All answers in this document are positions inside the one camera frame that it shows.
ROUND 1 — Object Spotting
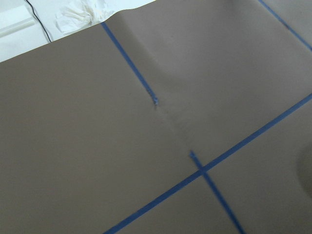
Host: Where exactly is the white crumpled cloth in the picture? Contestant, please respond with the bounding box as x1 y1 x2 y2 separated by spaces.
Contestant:
56 0 115 35

